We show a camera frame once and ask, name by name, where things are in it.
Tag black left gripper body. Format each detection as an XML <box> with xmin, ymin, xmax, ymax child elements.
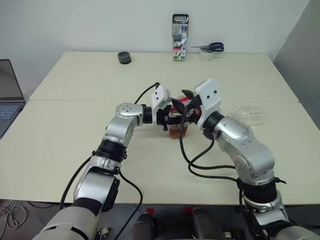
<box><xmin>156</xmin><ymin>106</ymin><xmax>173</xmax><ymax>133</ymax></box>

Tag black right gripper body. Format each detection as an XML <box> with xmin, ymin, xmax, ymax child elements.
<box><xmin>186</xmin><ymin>94</ymin><xmax>203</xmax><ymax>124</ymax></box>

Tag clear plastic bottle red label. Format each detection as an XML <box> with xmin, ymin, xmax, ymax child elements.
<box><xmin>167</xmin><ymin>95</ymin><xmax>202</xmax><ymax>140</ymax></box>

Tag clear wine glass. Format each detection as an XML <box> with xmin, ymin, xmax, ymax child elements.
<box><xmin>223</xmin><ymin>105</ymin><xmax>268</xmax><ymax>129</ymax></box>

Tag white tape roll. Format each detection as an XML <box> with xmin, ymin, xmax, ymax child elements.
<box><xmin>199</xmin><ymin>47</ymin><xmax>215</xmax><ymax>62</ymax></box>

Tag marker pen pack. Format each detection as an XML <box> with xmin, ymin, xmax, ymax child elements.
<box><xmin>171</xmin><ymin>13</ymin><xmax>189</xmax><ymax>61</ymax></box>

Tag dark rounded shape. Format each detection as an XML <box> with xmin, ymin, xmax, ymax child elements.
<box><xmin>191</xmin><ymin>207</ymin><xmax>218</xmax><ymax>240</ymax></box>
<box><xmin>129</xmin><ymin>212</ymin><xmax>157</xmax><ymax>240</ymax></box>

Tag grey partition panel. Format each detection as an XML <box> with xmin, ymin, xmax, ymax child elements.
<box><xmin>272</xmin><ymin>0</ymin><xmax>320</xmax><ymax>136</ymax></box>

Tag grey laptop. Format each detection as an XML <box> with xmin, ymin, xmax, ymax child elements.
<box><xmin>0</xmin><ymin>58</ymin><xmax>27</xmax><ymax>140</ymax></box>

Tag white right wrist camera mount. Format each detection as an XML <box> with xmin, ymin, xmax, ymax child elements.
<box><xmin>193</xmin><ymin>78</ymin><xmax>223</xmax><ymax>130</ymax></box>

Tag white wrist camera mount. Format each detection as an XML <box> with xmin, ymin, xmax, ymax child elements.
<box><xmin>150</xmin><ymin>84</ymin><xmax>172</xmax><ymax>125</ymax></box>
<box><xmin>193</xmin><ymin>78</ymin><xmax>223</xmax><ymax>130</ymax></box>

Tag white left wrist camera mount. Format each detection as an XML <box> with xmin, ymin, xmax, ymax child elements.
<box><xmin>150</xmin><ymin>84</ymin><xmax>172</xmax><ymax>125</ymax></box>

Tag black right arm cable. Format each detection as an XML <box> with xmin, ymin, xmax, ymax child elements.
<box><xmin>178</xmin><ymin>111</ymin><xmax>247</xmax><ymax>208</ymax></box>

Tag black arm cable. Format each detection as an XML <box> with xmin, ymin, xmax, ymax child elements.
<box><xmin>59</xmin><ymin>81</ymin><xmax>161</xmax><ymax>240</ymax></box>
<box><xmin>178</xmin><ymin>111</ymin><xmax>247</xmax><ymax>208</ymax></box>

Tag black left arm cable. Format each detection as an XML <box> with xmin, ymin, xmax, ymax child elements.
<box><xmin>59</xmin><ymin>81</ymin><xmax>161</xmax><ymax>240</ymax></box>

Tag blue handled scissors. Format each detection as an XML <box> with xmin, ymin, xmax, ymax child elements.
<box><xmin>190</xmin><ymin>42</ymin><xmax>225</xmax><ymax>53</ymax></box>

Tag white floor cables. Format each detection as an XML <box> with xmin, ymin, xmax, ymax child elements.
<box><xmin>0</xmin><ymin>198</ymin><xmax>27</xmax><ymax>231</ymax></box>

